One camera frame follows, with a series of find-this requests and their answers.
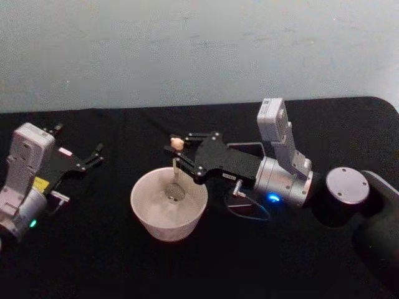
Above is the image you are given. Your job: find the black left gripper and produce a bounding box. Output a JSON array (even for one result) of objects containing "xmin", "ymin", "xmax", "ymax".
[{"xmin": 32, "ymin": 123, "xmax": 105, "ymax": 197}]

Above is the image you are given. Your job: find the steel spoon with cream end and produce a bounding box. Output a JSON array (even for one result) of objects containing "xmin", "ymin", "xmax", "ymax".
[{"xmin": 166, "ymin": 134, "xmax": 187, "ymax": 202}]

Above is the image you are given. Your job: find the black table cloth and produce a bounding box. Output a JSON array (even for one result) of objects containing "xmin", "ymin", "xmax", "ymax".
[{"xmin": 0, "ymin": 96, "xmax": 399, "ymax": 299}]

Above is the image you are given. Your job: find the thin dark gripper cable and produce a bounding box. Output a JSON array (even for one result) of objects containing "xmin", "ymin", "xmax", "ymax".
[{"xmin": 224, "ymin": 179, "xmax": 275, "ymax": 222}]

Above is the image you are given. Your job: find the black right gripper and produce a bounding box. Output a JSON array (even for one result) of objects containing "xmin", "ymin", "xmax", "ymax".
[{"xmin": 164, "ymin": 131, "xmax": 264, "ymax": 188}]

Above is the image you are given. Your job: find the white round bowl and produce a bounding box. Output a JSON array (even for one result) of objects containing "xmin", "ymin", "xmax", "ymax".
[{"xmin": 130, "ymin": 166, "xmax": 209, "ymax": 243}]

